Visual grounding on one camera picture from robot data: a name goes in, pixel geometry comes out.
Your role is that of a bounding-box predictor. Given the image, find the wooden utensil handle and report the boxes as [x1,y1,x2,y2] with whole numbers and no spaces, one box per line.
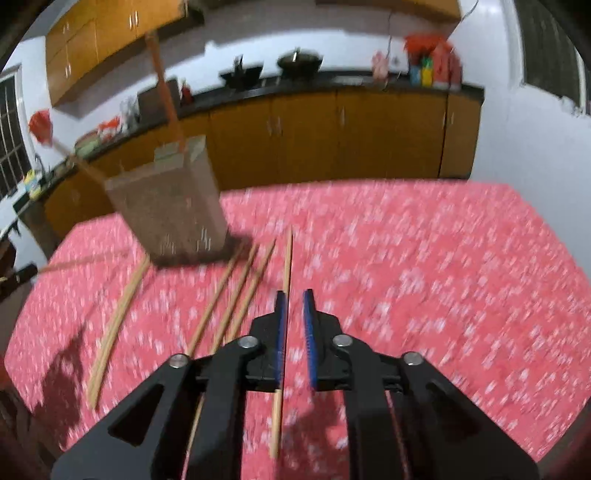
[51,138,110,184]

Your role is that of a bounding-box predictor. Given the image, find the wooden lower kitchen cabinets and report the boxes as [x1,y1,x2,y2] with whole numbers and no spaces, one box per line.
[44,88,483,237]

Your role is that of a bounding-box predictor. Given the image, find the red plastic bag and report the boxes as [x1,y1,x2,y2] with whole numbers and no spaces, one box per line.
[28,110,54,147]

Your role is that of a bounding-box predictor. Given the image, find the wooden chopstick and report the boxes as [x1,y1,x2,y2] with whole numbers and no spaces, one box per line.
[228,240,278,343]
[88,255,151,410]
[270,226,294,460]
[37,251,131,274]
[212,244,260,348]
[187,244,250,356]

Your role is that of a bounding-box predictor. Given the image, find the barred window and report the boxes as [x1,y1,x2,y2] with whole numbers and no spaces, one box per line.
[0,67,28,199]

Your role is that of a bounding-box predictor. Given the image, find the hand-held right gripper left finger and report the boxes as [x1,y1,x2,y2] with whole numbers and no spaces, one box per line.
[51,291,290,480]

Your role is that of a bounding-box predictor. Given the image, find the red floral tablecloth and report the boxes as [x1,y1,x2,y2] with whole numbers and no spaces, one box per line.
[4,180,591,480]

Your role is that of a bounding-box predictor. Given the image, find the dark window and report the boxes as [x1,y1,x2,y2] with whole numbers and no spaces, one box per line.
[514,0,590,110]

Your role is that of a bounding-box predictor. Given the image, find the red gift boxes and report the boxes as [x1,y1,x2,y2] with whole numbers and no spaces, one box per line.
[404,33,463,92]

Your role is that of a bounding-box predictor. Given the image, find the pink bottle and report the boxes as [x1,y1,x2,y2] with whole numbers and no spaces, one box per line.
[372,51,391,85]

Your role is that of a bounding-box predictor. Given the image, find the beige perforated utensil holder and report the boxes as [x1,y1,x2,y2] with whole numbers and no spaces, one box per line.
[104,134,232,268]

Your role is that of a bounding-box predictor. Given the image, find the orange utensil handle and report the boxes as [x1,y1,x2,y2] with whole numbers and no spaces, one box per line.
[144,32,188,153]

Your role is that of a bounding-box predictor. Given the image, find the colourful box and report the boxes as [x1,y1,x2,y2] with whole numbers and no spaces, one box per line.
[409,55,435,88]

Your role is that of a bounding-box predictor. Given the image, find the black wok with lid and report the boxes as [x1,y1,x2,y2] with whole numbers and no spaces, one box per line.
[277,47,324,80]

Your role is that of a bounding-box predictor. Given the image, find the green bowl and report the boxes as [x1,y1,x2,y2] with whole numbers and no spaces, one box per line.
[74,130,105,155]

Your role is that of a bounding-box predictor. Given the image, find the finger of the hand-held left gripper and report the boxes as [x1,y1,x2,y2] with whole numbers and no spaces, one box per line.
[0,263,38,291]

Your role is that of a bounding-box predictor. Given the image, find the black countertop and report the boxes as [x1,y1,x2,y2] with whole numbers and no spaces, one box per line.
[41,69,485,185]

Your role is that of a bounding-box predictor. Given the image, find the black pan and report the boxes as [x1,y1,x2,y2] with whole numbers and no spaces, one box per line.
[219,55,265,91]

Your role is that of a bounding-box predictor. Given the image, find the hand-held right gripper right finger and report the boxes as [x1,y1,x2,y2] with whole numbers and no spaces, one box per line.
[303,289,539,480]

